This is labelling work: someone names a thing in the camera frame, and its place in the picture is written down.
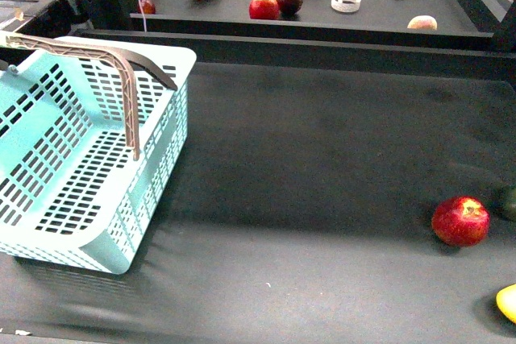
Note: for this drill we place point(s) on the light blue plastic shopping basket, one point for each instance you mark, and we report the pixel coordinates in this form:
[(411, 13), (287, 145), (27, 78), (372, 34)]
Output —
[(71, 192)]

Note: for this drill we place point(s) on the yellow mango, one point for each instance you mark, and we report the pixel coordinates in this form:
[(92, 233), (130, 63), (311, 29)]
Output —
[(506, 302)]

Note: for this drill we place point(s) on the red apple on shelf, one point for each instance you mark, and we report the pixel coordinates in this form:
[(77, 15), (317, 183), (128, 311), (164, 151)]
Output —
[(264, 9)]

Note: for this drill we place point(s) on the dark purple plum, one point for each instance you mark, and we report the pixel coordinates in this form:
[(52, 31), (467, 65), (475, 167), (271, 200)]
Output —
[(289, 7)]

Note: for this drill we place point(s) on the small red apple left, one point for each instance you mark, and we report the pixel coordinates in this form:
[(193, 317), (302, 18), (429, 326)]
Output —
[(147, 7)]

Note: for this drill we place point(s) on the pale peach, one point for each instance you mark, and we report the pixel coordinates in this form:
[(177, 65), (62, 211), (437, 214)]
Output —
[(423, 22)]

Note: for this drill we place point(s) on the red apple on table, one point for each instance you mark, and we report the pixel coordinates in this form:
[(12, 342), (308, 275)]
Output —
[(461, 221)]

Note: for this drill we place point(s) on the dark green avocado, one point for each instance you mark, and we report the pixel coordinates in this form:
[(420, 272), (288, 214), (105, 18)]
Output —
[(508, 203)]

